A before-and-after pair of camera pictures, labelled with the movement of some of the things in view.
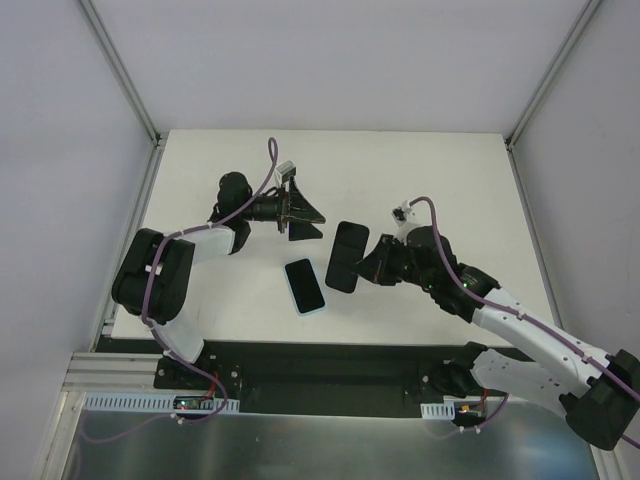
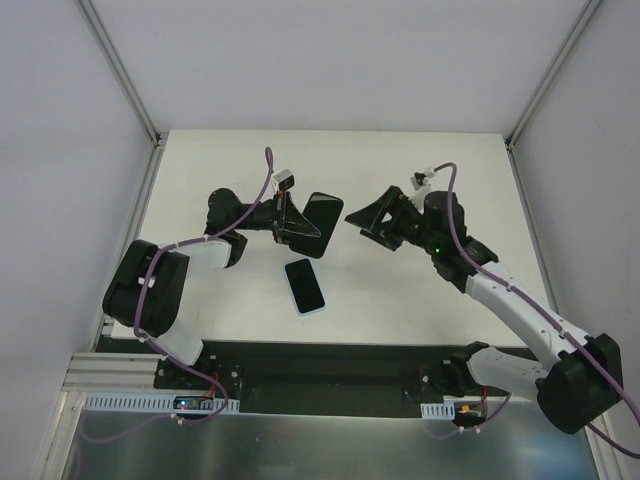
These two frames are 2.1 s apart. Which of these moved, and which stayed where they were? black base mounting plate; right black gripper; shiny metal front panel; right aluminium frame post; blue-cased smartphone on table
Moved: right black gripper
Stayed: shiny metal front panel; blue-cased smartphone on table; black base mounting plate; right aluminium frame post
